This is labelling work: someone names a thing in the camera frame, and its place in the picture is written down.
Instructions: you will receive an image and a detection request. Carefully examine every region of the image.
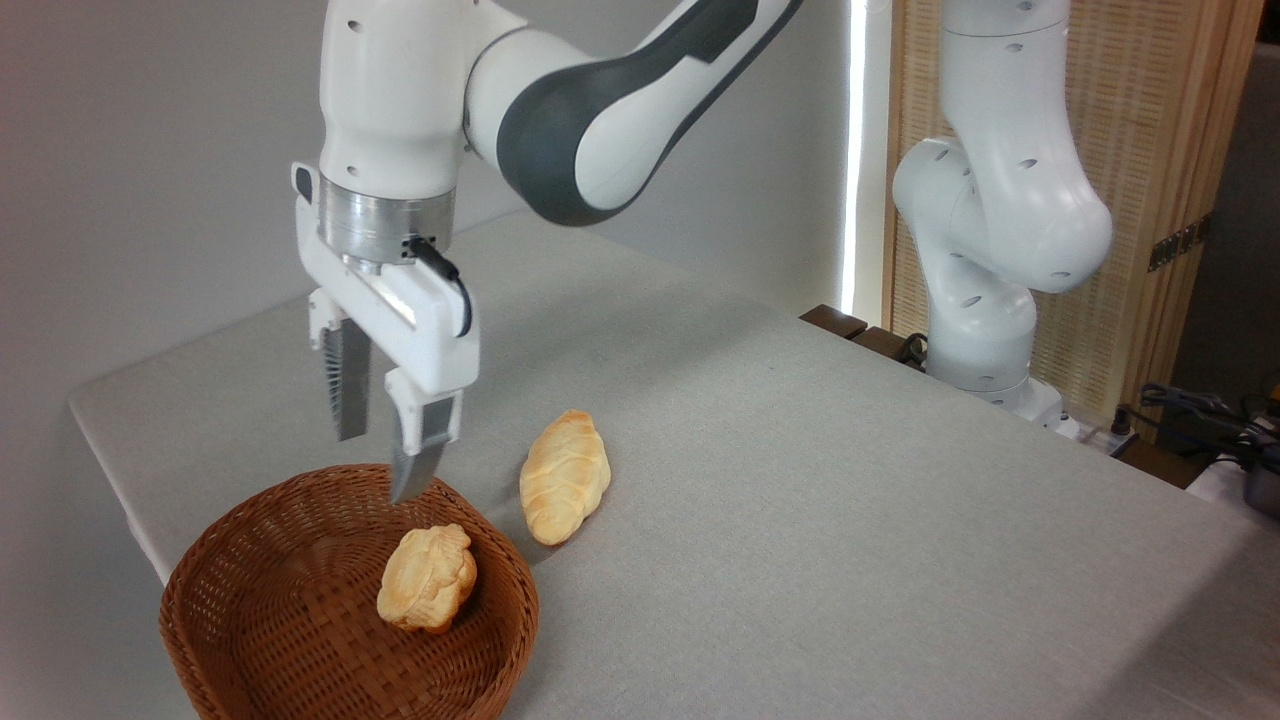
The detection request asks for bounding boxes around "bamboo folding screen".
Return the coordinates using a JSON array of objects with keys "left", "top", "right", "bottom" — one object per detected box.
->
[{"left": 883, "top": 0, "right": 1266, "bottom": 433}]

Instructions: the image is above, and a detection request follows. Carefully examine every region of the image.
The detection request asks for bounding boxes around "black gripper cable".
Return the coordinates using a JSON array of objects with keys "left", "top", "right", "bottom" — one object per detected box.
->
[{"left": 403, "top": 236, "right": 473, "bottom": 339}]

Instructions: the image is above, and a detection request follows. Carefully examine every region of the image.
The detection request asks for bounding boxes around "small round bread roll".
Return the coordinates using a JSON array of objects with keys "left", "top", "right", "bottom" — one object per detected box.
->
[{"left": 376, "top": 523, "right": 479, "bottom": 635}]

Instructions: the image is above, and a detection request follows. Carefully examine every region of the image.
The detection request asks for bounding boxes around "dark wooden block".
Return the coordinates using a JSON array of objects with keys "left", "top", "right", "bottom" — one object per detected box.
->
[
  {"left": 850, "top": 326, "right": 927, "bottom": 372},
  {"left": 800, "top": 304, "right": 869, "bottom": 341}
]

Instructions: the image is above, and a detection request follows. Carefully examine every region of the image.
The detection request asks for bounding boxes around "long pale bread loaf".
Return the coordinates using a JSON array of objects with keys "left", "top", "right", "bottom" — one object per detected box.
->
[{"left": 519, "top": 409, "right": 612, "bottom": 547}]

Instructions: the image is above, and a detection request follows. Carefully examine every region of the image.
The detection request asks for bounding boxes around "brown woven wicker basket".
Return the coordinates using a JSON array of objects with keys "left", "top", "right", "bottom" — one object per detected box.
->
[{"left": 159, "top": 463, "right": 541, "bottom": 720}]

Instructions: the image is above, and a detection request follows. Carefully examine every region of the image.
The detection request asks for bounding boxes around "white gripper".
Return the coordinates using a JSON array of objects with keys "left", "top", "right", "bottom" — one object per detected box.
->
[{"left": 291, "top": 161, "right": 481, "bottom": 505}]

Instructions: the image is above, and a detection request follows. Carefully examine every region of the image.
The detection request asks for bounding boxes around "bundle of dark cables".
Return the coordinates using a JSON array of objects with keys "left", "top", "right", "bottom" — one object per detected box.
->
[{"left": 1112, "top": 382, "right": 1280, "bottom": 471}]

